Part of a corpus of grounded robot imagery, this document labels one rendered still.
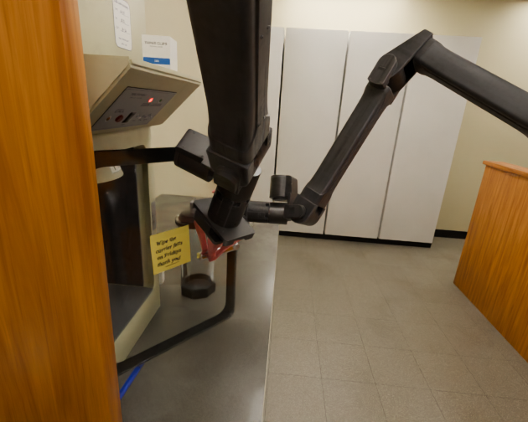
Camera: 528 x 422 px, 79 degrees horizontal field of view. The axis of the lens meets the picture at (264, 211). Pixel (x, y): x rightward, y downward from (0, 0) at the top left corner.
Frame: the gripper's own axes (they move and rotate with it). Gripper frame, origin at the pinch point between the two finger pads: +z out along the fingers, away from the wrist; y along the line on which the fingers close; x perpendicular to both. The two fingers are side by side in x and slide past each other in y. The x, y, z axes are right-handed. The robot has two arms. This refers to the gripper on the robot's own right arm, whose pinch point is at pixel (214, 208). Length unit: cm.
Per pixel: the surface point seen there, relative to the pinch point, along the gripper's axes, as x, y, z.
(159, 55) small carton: 18.3, 34.6, 5.7
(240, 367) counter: 27.5, -25.2, -11.4
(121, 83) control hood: 38.9, 29.1, 2.9
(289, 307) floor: -130, -122, -29
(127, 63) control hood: 40, 31, 1
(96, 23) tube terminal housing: 26.2, 38.0, 12.2
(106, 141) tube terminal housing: 27.0, 20.2, 12.5
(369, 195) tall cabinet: -269, -66, -113
